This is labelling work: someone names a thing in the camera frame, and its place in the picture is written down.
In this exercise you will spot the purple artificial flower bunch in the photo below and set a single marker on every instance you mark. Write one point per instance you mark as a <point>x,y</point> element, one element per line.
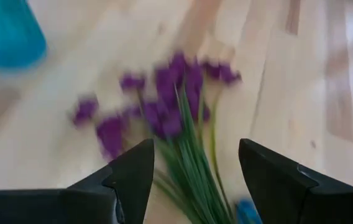
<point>192,174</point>

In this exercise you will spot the blue glass vase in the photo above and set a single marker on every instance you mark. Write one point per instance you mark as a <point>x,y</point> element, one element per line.
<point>8,34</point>

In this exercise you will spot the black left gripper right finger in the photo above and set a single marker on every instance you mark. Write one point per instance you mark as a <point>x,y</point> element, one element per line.
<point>319,207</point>

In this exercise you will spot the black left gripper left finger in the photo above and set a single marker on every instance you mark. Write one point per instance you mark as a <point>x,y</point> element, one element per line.
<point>55,207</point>

